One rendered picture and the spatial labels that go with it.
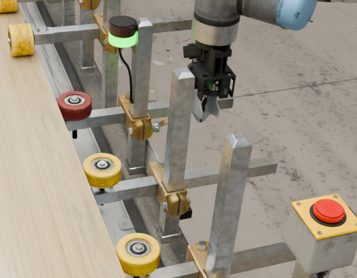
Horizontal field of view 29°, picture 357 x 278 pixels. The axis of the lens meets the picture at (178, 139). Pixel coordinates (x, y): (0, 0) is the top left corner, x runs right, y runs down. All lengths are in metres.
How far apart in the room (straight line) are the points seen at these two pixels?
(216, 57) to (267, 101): 2.08
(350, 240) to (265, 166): 0.71
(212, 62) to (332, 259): 0.56
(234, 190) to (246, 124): 2.06
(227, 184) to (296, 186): 1.77
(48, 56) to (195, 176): 1.00
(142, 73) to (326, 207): 0.78
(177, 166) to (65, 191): 0.24
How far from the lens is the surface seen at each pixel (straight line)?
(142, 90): 1.61
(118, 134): 1.88
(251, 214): 2.74
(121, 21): 1.52
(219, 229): 1.23
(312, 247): 0.90
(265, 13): 1.27
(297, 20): 1.26
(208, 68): 1.38
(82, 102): 1.64
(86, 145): 1.97
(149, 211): 1.65
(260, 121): 3.26
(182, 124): 1.37
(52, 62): 2.36
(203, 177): 1.54
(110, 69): 1.86
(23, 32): 1.79
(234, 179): 1.15
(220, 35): 1.33
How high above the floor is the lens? 1.81
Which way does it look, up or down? 36 degrees down
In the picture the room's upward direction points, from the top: 6 degrees clockwise
